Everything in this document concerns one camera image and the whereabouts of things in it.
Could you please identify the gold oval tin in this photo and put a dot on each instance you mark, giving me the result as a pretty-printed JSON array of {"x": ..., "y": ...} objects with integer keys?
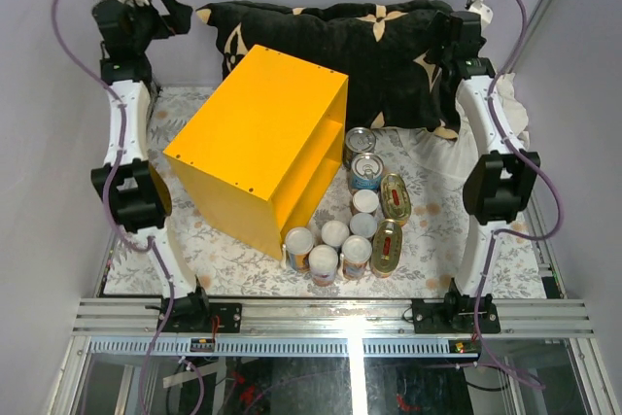
[
  {"x": 386, "y": 249},
  {"x": 394, "y": 199}
]

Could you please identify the yellow wooden shelf box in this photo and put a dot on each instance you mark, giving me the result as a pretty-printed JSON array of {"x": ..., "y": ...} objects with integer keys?
[{"x": 259, "y": 155}]

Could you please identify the lower gold oval tin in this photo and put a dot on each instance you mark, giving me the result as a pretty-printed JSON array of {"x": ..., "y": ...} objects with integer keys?
[{"x": 386, "y": 249}]

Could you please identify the grey lidded small can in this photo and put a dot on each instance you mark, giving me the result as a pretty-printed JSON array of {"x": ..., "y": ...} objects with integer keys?
[{"x": 364, "y": 225}]

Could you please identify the white lidded middle can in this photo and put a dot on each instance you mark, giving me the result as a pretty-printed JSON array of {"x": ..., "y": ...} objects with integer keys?
[{"x": 334, "y": 233}]

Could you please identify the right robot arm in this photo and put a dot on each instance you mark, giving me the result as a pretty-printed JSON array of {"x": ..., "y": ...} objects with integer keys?
[{"x": 497, "y": 188}]

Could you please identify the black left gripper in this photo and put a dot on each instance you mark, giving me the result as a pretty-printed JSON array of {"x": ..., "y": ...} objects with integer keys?
[{"x": 172, "y": 23}]

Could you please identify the black floral plush pillow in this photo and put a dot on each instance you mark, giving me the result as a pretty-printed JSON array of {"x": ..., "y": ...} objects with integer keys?
[{"x": 380, "y": 48}]

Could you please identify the floral patterned table mat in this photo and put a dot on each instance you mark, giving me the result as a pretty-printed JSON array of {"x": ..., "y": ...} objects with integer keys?
[{"x": 433, "y": 240}]

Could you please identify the orange lidded front can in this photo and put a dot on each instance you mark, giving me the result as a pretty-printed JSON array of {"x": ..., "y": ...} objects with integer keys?
[{"x": 355, "y": 253}]

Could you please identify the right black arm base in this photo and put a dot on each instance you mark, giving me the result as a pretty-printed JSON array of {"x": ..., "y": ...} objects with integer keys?
[{"x": 455, "y": 314}]

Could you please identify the white crumpled cloth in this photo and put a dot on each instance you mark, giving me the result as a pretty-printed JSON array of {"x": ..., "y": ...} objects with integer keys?
[{"x": 515, "y": 104}]

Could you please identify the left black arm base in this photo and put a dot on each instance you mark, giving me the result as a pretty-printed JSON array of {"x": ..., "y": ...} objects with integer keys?
[{"x": 213, "y": 318}]

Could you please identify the aluminium frame rail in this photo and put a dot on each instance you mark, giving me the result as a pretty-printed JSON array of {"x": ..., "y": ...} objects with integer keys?
[{"x": 268, "y": 327}]

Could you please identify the blue round tin can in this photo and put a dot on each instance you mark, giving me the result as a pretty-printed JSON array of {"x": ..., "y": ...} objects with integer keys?
[{"x": 366, "y": 172}]

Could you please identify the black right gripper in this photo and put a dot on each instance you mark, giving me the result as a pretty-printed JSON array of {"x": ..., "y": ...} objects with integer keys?
[{"x": 436, "y": 27}]

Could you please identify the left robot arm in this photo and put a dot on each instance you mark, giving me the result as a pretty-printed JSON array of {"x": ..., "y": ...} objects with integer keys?
[{"x": 136, "y": 200}]

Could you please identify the red white lidded can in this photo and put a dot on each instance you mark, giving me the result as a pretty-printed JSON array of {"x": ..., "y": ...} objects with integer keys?
[{"x": 323, "y": 261}]

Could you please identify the upper gold oval tin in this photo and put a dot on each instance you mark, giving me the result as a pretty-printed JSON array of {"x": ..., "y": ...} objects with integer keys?
[{"x": 394, "y": 199}]

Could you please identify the orange blue lidded can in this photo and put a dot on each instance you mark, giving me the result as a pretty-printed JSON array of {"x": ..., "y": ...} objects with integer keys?
[{"x": 298, "y": 244}]

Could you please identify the dark round tin can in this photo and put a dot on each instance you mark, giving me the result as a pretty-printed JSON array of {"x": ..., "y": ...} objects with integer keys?
[{"x": 358, "y": 140}]

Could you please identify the brown can white lid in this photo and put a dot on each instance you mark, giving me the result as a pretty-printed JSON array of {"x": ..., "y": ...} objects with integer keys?
[{"x": 365, "y": 202}]

